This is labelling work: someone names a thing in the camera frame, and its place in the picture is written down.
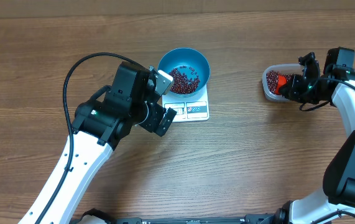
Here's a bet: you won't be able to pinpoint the red scoop with blue handle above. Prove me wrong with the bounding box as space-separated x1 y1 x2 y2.
274 75 287 95

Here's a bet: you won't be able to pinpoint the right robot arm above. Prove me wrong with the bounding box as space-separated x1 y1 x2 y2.
257 47 355 223

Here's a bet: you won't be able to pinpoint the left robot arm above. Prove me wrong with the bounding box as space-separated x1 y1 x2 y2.
20 62 177 223

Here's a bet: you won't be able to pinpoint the white digital kitchen scale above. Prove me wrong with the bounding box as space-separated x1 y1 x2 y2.
162 85 210 123

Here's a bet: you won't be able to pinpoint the red beans in bowl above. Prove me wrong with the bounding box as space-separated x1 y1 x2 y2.
168 65 201 95

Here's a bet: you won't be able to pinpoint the blue metal bowl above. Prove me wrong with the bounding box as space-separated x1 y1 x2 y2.
158 47 211 96

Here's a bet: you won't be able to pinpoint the clear plastic container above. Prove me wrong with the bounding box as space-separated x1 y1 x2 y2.
262 63 304 102

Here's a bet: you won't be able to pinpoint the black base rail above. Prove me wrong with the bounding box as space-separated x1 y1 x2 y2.
69 208 274 224

